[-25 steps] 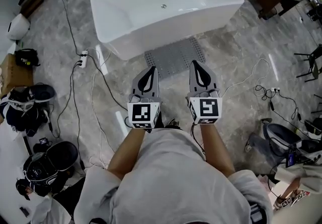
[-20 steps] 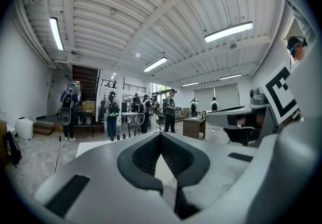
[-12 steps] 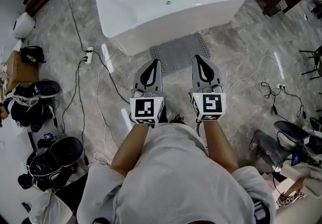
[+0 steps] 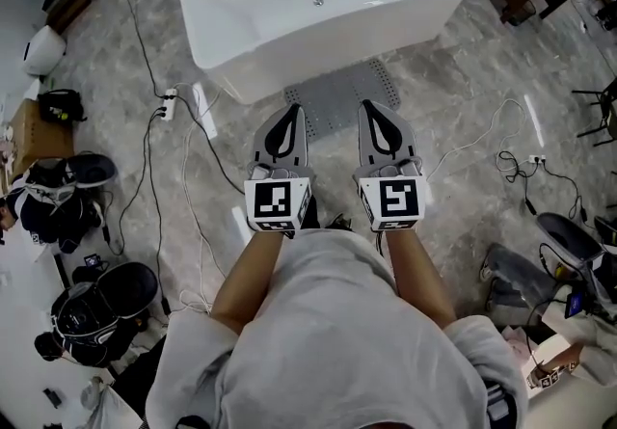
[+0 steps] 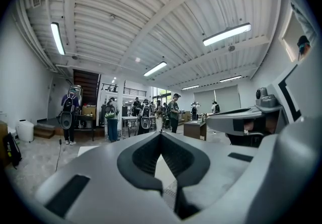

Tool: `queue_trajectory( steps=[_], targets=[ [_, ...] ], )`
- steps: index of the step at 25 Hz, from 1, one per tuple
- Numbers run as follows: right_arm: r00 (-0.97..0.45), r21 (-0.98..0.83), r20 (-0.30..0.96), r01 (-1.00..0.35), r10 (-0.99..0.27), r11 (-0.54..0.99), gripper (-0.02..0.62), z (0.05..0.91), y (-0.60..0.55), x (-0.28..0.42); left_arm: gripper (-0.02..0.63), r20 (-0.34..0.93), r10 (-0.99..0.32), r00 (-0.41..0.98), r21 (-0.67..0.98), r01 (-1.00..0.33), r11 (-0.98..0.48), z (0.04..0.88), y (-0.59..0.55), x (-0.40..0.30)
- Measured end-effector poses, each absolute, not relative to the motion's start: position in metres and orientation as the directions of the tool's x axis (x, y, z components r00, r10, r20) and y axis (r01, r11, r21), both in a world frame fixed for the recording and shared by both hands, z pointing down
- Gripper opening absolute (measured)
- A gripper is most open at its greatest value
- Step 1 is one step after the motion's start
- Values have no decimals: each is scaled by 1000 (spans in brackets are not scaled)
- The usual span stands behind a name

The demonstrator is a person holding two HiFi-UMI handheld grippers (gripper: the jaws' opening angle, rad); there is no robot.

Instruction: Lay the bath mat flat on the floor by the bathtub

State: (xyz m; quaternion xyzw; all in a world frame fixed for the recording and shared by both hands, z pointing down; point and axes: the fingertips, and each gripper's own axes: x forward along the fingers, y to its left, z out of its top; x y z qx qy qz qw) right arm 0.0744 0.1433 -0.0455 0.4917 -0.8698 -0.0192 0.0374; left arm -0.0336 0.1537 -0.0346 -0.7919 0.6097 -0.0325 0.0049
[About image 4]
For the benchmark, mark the person's grey sweatshirt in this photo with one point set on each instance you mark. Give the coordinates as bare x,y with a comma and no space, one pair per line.
337,345

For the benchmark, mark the white table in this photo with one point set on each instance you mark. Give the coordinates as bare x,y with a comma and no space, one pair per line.
19,321
578,408

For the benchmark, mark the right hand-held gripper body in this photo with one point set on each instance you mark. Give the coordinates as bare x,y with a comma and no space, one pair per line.
395,200

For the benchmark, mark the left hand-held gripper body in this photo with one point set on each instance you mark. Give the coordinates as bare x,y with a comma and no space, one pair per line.
275,200

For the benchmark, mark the black bag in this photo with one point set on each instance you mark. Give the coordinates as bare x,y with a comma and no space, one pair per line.
60,104

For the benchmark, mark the small blue screen device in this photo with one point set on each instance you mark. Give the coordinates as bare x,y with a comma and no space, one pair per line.
574,305

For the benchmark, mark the brown cardboard box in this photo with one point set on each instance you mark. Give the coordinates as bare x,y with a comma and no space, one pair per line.
38,138

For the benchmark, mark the white bathtub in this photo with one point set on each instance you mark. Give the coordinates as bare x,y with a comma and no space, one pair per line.
313,22

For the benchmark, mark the person's left forearm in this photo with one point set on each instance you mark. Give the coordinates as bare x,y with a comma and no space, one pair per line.
246,282

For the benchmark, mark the grey perforated bath mat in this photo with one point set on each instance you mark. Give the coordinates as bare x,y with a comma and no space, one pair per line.
337,94

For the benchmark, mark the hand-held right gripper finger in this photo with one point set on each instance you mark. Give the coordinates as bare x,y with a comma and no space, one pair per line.
365,147
409,147

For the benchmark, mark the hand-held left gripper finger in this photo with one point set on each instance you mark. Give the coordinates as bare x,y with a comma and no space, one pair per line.
301,152
262,147

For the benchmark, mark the person's right forearm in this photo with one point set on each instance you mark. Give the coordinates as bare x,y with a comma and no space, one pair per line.
419,277

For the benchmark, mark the small black screen device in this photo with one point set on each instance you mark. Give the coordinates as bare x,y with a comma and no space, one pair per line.
91,261

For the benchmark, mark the small white power strip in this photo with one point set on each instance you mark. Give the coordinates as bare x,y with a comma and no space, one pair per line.
536,159

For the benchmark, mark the white rounded appliance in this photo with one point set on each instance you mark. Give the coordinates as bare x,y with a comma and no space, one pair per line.
45,48

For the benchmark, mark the black metal chair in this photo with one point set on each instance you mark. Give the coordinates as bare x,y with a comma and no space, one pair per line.
608,99

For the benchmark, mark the person's black trousers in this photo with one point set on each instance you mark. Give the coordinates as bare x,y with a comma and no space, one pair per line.
311,212

